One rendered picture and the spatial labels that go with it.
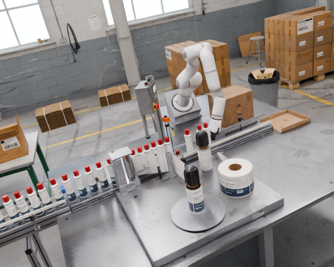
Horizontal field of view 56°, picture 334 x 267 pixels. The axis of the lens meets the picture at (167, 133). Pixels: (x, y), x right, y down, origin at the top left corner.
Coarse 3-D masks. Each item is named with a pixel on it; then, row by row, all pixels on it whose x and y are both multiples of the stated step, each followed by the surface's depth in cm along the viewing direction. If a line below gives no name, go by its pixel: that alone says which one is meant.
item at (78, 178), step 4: (76, 172) 203; (76, 176) 204; (80, 176) 204; (76, 180) 204; (80, 180) 205; (76, 184) 206; (80, 184) 206; (84, 184) 209; (80, 188) 207; (84, 188) 208; (80, 192) 208; (84, 192) 209; (84, 196) 210
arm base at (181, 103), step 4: (176, 96) 307; (180, 96) 289; (176, 100) 302; (180, 100) 294; (184, 100) 291; (188, 100) 294; (176, 104) 303; (180, 104) 299; (184, 104) 298; (188, 104) 304; (180, 108) 302; (184, 108) 302; (188, 108) 303
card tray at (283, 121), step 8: (280, 112) 278; (288, 112) 279; (296, 112) 270; (264, 120) 273; (272, 120) 272; (280, 120) 270; (288, 120) 267; (296, 120) 264; (304, 120) 256; (280, 128) 257; (288, 128) 252
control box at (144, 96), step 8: (152, 80) 217; (136, 88) 206; (144, 88) 205; (136, 96) 208; (144, 96) 207; (152, 96) 210; (144, 104) 210; (152, 104) 210; (144, 112) 213; (152, 112) 212
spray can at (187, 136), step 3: (186, 129) 229; (186, 132) 227; (189, 132) 229; (186, 135) 228; (189, 135) 228; (186, 138) 229; (189, 138) 228; (186, 141) 230; (189, 141) 229; (186, 144) 231; (189, 144) 230; (192, 144) 233; (186, 147) 233; (189, 147) 231; (192, 147) 233; (189, 150) 233; (192, 150) 233
